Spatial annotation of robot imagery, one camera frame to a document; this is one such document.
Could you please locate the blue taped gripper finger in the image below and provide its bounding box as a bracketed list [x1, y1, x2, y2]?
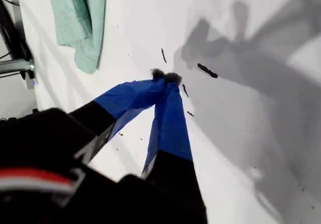
[67, 68, 167, 165]
[141, 72, 203, 199]

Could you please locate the red white servo wire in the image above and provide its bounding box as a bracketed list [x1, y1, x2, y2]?
[0, 168, 79, 193]

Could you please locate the pale green T-shirt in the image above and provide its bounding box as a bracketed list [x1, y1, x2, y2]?
[46, 0, 108, 75]

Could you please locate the long black debris strip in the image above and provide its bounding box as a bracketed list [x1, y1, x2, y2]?
[197, 63, 219, 79]

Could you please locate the black cable bundle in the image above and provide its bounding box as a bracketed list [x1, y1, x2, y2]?
[0, 0, 34, 62]

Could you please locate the silver metal clamp bar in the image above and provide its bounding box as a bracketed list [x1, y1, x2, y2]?
[0, 59, 35, 75]

